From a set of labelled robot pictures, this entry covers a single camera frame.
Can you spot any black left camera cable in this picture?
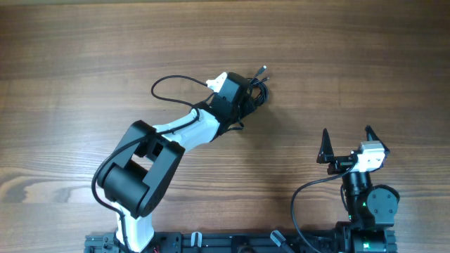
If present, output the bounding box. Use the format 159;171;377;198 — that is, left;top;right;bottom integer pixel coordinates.
91;74;216;253

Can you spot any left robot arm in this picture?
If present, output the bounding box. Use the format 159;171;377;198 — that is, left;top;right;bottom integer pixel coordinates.
91;72;259;252

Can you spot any black right camera cable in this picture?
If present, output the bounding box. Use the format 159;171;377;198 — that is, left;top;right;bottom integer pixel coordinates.
290;154;359;253

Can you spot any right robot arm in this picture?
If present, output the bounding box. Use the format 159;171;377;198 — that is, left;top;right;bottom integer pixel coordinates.
316;126;400;253

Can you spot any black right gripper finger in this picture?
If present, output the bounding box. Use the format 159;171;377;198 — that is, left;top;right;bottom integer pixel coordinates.
365;125;390;155
316;128;334;164

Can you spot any black USB cable bundle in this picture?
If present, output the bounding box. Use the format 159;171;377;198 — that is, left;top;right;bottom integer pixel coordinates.
224;65;271;134

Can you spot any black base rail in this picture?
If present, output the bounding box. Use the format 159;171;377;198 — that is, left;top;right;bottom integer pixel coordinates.
84;230;398;253

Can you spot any black camera cable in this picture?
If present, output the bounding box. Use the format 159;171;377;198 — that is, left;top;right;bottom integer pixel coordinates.
91;74;216;253
290;154;359;253

